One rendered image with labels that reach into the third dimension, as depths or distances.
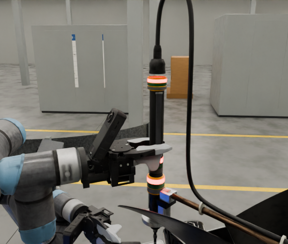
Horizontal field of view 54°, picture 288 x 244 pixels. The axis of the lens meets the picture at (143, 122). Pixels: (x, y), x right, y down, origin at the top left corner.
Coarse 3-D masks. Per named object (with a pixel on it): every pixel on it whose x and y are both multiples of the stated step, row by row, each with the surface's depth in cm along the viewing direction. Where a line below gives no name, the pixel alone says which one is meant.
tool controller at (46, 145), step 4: (44, 140) 142; (48, 140) 144; (52, 140) 145; (40, 144) 137; (44, 144) 138; (48, 144) 139; (52, 144) 140; (56, 144) 142; (60, 144) 143; (40, 148) 132; (44, 148) 133; (48, 148) 134; (52, 148) 136; (56, 148) 137; (60, 148) 138; (52, 188) 126; (56, 188) 130
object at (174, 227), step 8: (128, 208) 54; (136, 208) 52; (152, 216) 55; (160, 216) 51; (168, 216) 49; (160, 224) 64; (168, 224) 55; (176, 224) 51; (184, 224) 48; (176, 232) 61; (184, 232) 55; (192, 232) 51; (200, 232) 48; (208, 232) 47; (184, 240) 64; (192, 240) 57; (200, 240) 53; (208, 240) 50; (216, 240) 48; (224, 240) 46
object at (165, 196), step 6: (162, 192) 67; (168, 192) 67; (174, 192) 67; (162, 198) 67; (168, 198) 66; (162, 204) 67; (168, 204) 67; (162, 210) 68; (168, 210) 69; (144, 216) 72; (144, 222) 71; (150, 222) 70; (156, 222) 70
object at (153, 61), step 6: (156, 48) 60; (156, 54) 60; (156, 60) 60; (162, 60) 60; (150, 66) 61; (156, 66) 60; (162, 66) 60; (150, 72) 61; (156, 72) 60; (162, 72) 61; (150, 198) 70; (156, 198) 69; (150, 204) 70; (156, 204) 70; (150, 210) 71; (156, 210) 70; (156, 228) 72
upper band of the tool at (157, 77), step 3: (150, 78) 61; (153, 78) 61; (156, 78) 60; (159, 78) 60; (162, 78) 61; (165, 78) 61; (150, 90) 62; (153, 90) 61; (156, 90) 61; (159, 90) 61; (162, 90) 62
